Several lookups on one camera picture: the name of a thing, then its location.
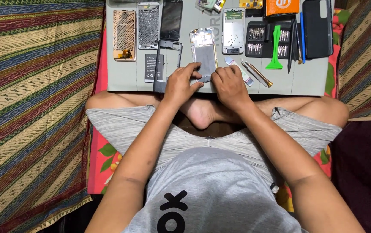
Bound person's right hand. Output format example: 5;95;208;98
210;64;254;111

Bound striped batik cloth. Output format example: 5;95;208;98
0;0;106;233
334;0;371;122

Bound grey t-shirt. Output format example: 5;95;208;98
121;147;309;233

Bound silver phone frame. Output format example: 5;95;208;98
137;2;161;50

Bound white phone frame green board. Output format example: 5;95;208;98
221;7;246;55

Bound black screwdriver bit case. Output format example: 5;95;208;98
244;21;299;60

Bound orange box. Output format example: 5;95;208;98
265;0;300;17

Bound gold tip tweezers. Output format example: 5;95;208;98
245;61;273;88

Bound yellow phone part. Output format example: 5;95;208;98
239;0;264;9

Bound person's right leg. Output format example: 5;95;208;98
253;95;350;129

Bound person's foot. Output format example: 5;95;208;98
180;96;225;131

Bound silver tweezers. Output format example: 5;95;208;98
240;58;267;87

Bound grey work mat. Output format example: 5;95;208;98
106;0;335;96

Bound black phone case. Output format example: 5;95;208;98
302;0;334;59

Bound black phone screen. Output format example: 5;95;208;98
159;0;184;41

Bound dark maroon cloth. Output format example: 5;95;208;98
329;120;371;233

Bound pale green phone part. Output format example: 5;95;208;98
198;0;216;11

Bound dark grey phone battery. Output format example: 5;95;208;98
144;53;165;83

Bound person's leg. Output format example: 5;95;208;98
253;95;350;129
85;90;164;111

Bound black phone middle frame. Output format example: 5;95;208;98
153;39;183;94

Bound silver phone chassis with battery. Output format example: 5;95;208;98
189;27;219;83

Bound gold phone frame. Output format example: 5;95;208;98
113;9;137;62

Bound yellow black small battery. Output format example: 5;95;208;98
213;0;227;14

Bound black spudger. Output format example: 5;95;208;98
287;19;298;74

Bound red floral cloth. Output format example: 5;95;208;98
87;8;351;213

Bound person's left leg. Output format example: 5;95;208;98
85;90;164;111

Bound grey shorts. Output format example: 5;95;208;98
86;105;343;188

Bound person's left hand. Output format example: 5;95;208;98
163;62;205;106

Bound small black phone part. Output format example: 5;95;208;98
246;8;264;19

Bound blue pry stick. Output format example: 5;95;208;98
299;12;306;64

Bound clear plastic opening tool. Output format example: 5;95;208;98
224;56;254;87

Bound green plastic pry tool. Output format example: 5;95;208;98
265;25;284;70

